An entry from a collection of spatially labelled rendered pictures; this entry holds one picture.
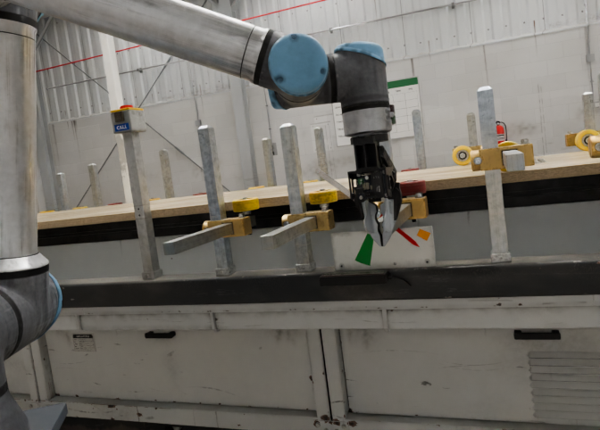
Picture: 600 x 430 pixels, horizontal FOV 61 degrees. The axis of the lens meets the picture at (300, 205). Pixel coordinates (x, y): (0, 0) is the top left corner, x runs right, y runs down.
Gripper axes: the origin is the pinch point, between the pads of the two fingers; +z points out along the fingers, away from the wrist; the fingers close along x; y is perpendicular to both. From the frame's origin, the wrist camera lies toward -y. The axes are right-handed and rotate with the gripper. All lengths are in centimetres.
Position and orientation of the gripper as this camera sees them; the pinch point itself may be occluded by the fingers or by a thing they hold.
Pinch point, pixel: (382, 239)
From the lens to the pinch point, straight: 100.9
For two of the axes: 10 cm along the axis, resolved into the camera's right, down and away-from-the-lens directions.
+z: 1.2, 9.9, 0.6
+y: -3.6, 0.9, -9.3
